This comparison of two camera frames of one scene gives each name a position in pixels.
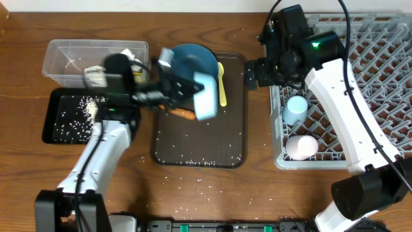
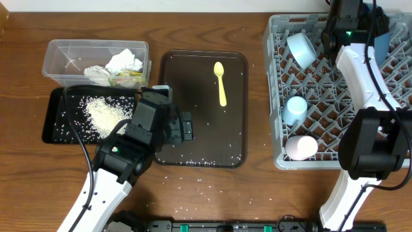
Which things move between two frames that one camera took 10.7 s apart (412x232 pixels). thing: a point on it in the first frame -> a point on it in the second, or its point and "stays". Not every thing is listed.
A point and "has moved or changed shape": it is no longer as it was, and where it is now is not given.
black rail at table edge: [288, 225] stays
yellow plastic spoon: [223, 98] stays
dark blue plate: [189, 58] -> [382, 44]
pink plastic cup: [300, 147] stays
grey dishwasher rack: [378, 49] stays
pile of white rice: [76, 124] stays
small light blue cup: [295, 111] stays
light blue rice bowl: [205, 101] has moved or changed shape
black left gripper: [176, 85] -> [186, 127]
